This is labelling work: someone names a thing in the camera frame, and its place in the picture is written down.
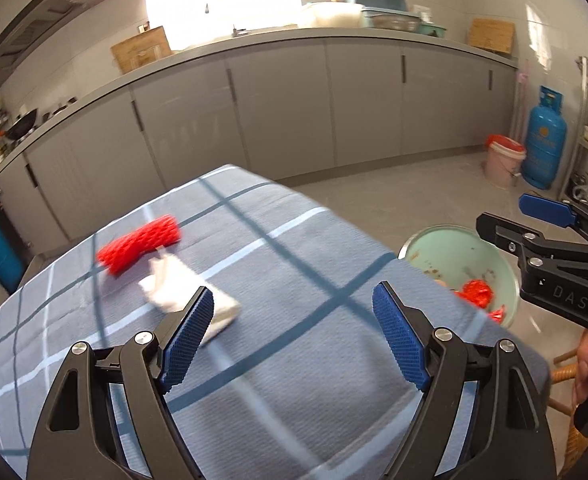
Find wicker chair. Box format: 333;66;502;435
549;350;588;480

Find glass baking dish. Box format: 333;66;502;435
371;12;423;34

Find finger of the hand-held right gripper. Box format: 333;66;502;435
475;212;588;336
519;193;588;247

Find gas stove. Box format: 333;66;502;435
38;97;77;121

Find red foam net sleeve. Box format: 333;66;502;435
96;214;182;277

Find cardboard box on counter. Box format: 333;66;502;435
110;25;174;75

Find metal shelf rack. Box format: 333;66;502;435
559;55;588;207

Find light blue dish rack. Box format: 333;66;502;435
346;0;410;16

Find black wok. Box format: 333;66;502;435
4;108;40;141

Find blue plaid tablecloth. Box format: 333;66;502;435
0;163;550;480

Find grey kitchen base cabinets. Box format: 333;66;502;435
0;27;520;281

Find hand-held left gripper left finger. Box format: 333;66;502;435
26;286;215;480

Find red bucket liner bag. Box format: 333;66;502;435
486;134;528;154

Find white tissue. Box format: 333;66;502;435
138;254;241;346

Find pink mop handle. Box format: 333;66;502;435
511;57;530;134

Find white plastic container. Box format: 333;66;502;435
301;2;365;30

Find red net ball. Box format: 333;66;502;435
460;280;496;309

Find mint green basin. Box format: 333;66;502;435
398;225;521;331

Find steel kitchen faucet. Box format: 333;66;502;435
204;0;247;38

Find steel range hood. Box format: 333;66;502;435
0;0;87;79

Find pink bucket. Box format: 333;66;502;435
483;140;527;191

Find person's right hand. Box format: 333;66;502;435
574;334;588;409

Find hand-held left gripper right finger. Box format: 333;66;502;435
372;281;557;480

